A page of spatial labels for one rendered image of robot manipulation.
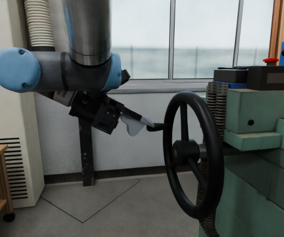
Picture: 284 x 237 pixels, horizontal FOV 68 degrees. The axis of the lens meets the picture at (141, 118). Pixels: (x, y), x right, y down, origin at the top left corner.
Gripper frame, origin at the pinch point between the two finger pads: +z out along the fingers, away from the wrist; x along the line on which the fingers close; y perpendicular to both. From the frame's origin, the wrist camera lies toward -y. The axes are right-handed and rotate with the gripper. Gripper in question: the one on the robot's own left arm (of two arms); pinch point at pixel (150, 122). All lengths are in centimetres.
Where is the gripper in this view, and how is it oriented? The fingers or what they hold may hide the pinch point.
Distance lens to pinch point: 56.8
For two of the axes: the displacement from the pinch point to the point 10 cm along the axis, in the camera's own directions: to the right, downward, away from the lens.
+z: 8.7, 4.3, 2.3
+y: -4.5, 8.9, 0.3
